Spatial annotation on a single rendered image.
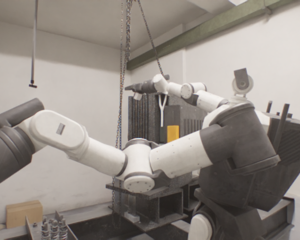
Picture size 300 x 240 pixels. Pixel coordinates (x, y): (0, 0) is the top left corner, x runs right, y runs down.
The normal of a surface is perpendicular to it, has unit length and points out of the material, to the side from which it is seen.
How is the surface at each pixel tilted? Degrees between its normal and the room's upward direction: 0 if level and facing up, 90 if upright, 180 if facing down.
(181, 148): 58
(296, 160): 99
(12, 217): 90
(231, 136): 82
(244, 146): 88
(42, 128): 76
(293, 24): 90
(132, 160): 54
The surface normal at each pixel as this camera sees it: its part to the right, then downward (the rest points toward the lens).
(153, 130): -0.62, -0.04
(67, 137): 0.67, -0.27
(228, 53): -0.80, -0.03
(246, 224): 0.48, -0.51
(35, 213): 0.62, -0.04
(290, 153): -0.39, 0.11
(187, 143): -0.53, -0.56
